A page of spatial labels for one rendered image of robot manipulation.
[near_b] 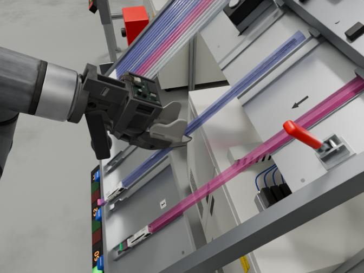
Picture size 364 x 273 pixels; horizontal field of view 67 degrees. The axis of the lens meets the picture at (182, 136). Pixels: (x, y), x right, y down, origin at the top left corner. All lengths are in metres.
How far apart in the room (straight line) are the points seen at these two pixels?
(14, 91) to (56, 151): 1.46
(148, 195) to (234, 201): 0.29
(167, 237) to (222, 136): 0.49
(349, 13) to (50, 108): 0.39
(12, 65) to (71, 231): 1.19
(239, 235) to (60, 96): 0.30
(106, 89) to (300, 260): 0.58
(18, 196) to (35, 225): 0.22
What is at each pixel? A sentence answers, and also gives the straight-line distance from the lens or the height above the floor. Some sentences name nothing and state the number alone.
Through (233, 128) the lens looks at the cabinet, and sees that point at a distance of 0.95.
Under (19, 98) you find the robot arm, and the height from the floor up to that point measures 1.08.
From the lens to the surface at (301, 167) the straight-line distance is 0.40.
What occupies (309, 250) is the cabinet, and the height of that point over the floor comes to 0.62.
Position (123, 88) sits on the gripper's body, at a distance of 0.42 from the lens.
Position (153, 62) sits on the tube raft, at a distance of 0.76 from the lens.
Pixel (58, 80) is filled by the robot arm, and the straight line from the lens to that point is 0.39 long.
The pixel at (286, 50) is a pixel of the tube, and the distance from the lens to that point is 0.46.
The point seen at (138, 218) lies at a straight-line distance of 0.58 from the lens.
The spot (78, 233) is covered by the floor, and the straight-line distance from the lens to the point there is 1.49.
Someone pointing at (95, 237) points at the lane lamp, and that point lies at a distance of 0.72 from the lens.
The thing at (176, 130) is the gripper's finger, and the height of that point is 0.96.
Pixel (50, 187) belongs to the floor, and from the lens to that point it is 1.68.
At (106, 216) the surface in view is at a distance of 0.65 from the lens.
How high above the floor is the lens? 1.29
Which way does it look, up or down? 47 degrees down
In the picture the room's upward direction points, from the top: straight up
